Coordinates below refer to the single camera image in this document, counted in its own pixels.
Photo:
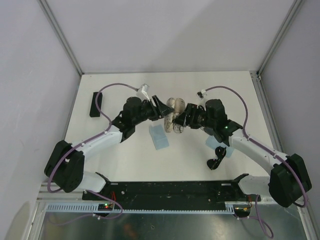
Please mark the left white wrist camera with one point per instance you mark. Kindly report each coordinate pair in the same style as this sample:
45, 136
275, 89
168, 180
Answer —
142, 92

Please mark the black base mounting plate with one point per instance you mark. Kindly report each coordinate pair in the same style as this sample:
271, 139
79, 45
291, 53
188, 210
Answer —
173, 203

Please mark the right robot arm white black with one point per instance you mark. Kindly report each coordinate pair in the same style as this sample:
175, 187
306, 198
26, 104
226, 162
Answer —
287, 179

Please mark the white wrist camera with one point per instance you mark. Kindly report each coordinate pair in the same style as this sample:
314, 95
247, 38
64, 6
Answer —
202, 94
142, 92

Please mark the blue cleaning cloth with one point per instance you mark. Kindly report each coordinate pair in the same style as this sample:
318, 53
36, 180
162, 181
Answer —
158, 136
212, 143

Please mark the aluminium corner post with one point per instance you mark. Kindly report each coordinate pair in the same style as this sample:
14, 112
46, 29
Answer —
52, 20
280, 34

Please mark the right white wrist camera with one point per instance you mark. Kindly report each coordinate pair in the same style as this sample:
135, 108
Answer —
202, 94

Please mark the black rectangular glasses case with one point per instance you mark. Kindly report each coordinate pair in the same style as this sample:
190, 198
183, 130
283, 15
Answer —
96, 104

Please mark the patterned glasses case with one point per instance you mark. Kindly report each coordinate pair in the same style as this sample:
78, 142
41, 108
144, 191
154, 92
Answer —
178, 105

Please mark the left aluminium corner post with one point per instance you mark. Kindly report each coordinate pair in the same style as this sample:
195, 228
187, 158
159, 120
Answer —
52, 20

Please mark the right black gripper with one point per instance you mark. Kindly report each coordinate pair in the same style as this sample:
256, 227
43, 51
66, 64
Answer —
191, 110

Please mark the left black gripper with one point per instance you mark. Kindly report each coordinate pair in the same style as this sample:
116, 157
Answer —
159, 111

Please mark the white slotted cable duct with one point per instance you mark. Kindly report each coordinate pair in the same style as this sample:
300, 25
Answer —
95, 207

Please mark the right aluminium corner post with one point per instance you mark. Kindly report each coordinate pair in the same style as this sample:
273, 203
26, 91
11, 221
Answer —
280, 34

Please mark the black folded sunglasses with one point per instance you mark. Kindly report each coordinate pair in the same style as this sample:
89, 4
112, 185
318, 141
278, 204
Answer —
214, 163

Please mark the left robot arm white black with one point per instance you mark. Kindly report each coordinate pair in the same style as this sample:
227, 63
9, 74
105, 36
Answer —
66, 165

